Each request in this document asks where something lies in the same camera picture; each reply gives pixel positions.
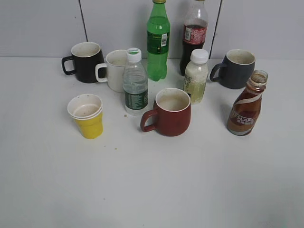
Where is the yellow paper cup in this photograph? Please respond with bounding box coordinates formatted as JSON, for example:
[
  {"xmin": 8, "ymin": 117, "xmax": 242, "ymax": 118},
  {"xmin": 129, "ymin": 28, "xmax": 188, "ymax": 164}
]
[{"xmin": 67, "ymin": 94, "xmax": 103, "ymax": 139}]

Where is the brown Nescafe coffee bottle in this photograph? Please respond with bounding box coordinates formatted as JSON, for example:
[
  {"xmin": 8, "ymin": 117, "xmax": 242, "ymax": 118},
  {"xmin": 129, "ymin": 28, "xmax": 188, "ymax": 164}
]
[{"xmin": 227, "ymin": 70, "xmax": 268, "ymax": 136}]

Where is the red ceramic mug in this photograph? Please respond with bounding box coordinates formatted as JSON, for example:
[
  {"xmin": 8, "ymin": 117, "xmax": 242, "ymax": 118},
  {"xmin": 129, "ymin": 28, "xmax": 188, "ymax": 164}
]
[{"xmin": 140, "ymin": 88, "xmax": 191, "ymax": 136}]

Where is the clear water bottle green label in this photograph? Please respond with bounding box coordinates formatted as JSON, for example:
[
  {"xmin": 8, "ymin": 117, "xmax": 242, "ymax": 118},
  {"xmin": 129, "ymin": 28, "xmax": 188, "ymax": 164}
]
[{"xmin": 123, "ymin": 47, "xmax": 148, "ymax": 116}]

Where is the white cap juice bottle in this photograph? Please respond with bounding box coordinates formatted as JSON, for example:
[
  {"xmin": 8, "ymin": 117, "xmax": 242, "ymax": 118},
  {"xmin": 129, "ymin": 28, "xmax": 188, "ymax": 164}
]
[{"xmin": 183, "ymin": 48, "xmax": 209, "ymax": 105}]

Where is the white ceramic mug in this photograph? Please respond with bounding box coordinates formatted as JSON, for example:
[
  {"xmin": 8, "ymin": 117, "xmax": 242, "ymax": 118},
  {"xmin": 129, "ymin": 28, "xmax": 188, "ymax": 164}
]
[{"xmin": 95, "ymin": 49, "xmax": 127, "ymax": 93}]

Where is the black ceramic mug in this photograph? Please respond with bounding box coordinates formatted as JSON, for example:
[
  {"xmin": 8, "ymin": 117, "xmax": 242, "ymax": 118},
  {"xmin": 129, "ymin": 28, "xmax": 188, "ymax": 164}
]
[{"xmin": 61, "ymin": 42, "xmax": 105, "ymax": 84}]

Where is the green soda bottle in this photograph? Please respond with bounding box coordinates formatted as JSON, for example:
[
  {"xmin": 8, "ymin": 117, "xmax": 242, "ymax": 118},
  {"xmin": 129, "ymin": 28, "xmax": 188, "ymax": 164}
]
[{"xmin": 147, "ymin": 0, "xmax": 171, "ymax": 81}]

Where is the dark grey ceramic mug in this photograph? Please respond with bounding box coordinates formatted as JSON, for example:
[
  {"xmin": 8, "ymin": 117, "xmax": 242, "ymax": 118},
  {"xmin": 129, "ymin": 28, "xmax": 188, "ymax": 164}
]
[{"xmin": 209, "ymin": 49, "xmax": 256, "ymax": 89}]

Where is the cola bottle red label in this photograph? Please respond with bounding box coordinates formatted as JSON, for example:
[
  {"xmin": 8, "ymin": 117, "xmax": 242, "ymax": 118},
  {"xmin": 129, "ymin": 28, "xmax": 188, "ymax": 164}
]
[{"xmin": 180, "ymin": 0, "xmax": 209, "ymax": 76}]

